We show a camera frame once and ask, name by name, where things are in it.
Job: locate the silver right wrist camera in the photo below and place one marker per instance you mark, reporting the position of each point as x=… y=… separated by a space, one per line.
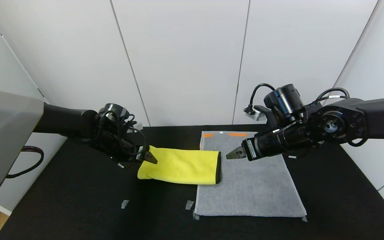
x=257 y=115

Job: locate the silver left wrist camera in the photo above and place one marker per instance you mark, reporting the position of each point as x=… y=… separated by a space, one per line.
x=138 y=126

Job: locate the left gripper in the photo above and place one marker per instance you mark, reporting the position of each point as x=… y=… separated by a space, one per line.
x=141 y=152

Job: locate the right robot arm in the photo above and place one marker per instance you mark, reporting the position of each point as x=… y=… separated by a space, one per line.
x=378 y=116

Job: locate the grey towel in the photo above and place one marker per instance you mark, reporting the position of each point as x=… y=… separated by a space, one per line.
x=248 y=193

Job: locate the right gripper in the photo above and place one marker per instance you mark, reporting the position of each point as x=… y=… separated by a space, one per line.
x=250 y=148

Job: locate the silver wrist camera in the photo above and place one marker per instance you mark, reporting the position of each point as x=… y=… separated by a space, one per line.
x=257 y=115
x=138 y=126

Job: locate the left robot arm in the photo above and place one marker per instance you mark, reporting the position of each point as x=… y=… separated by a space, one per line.
x=62 y=120

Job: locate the yellow microfiber towel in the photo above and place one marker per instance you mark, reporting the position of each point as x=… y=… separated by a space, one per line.
x=182 y=166

